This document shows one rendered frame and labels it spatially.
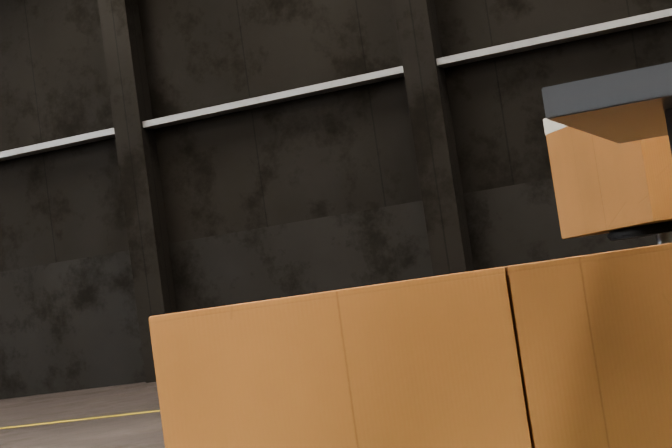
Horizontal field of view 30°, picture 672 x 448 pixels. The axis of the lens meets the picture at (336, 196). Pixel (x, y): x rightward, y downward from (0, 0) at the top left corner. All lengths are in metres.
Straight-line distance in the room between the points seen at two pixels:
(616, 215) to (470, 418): 1.80
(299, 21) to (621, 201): 8.28
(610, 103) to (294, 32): 10.35
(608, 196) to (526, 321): 1.77
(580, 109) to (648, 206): 2.11
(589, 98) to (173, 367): 0.88
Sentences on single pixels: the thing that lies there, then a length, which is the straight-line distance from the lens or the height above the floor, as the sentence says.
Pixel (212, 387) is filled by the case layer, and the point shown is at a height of 0.41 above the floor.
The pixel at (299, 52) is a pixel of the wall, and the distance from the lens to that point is 11.79.
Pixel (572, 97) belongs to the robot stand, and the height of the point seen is 0.73.
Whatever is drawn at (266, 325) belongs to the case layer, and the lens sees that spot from 2.08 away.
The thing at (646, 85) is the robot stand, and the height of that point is 0.73.
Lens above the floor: 0.53
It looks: 5 degrees up
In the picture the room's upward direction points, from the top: 8 degrees counter-clockwise
